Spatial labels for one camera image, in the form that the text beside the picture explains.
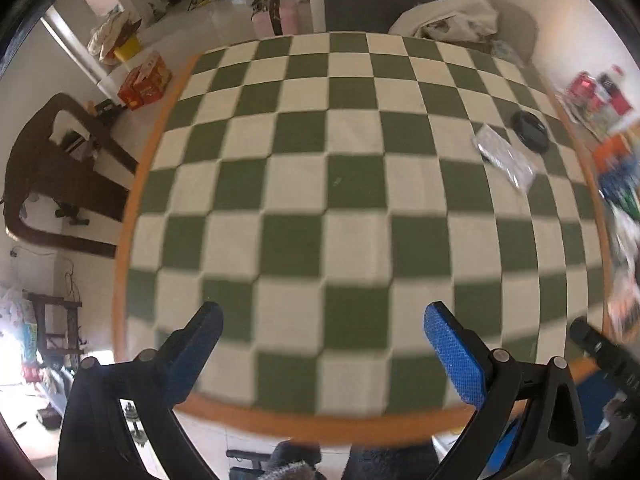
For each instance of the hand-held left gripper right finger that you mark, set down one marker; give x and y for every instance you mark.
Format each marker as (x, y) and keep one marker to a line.
(452, 355)

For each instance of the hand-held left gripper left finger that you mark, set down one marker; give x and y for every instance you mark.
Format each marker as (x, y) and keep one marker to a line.
(192, 355)

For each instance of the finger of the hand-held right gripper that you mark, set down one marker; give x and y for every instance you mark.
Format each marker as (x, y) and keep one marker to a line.
(607, 355)

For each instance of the black dumbbell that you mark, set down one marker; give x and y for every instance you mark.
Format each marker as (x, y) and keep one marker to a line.
(134, 422)

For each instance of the dark fleece clothing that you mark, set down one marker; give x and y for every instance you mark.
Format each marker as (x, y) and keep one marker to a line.
(390, 462)

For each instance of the dark wooden stool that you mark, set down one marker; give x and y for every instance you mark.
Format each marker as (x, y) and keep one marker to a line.
(55, 322)

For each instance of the grey slipper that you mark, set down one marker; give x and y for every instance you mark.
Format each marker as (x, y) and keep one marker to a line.
(292, 462)

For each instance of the white plastic bag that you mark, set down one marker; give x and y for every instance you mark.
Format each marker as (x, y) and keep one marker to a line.
(14, 310)

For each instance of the green white checkered tablecloth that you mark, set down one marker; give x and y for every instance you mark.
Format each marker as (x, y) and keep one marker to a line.
(300, 185)

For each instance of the clear plastic bag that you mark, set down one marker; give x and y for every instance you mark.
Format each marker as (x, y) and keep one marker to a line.
(502, 155)
(505, 51)

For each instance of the black round lid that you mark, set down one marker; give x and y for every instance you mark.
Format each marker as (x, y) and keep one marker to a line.
(530, 127)

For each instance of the dark wooden chair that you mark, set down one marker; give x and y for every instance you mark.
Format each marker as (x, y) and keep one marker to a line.
(45, 160)

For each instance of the cola bottle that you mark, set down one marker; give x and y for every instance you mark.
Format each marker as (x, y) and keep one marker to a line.
(616, 90)

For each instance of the red gift carton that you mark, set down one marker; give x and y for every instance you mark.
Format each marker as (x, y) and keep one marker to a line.
(157, 72)
(132, 92)

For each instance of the red drink can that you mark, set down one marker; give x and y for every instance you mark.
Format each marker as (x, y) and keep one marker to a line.
(582, 85)

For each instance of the yellow bin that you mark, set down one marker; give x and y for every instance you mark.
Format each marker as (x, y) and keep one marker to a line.
(127, 49)

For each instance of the pile of light clothes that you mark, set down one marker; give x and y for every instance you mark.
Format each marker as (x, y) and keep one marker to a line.
(107, 32)

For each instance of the white crumpled clothes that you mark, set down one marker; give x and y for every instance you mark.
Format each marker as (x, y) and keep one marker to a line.
(450, 15)

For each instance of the pink suitcase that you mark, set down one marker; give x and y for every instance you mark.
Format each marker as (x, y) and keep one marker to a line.
(277, 15)

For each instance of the dark folding bed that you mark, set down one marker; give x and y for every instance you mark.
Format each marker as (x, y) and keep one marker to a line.
(360, 2)

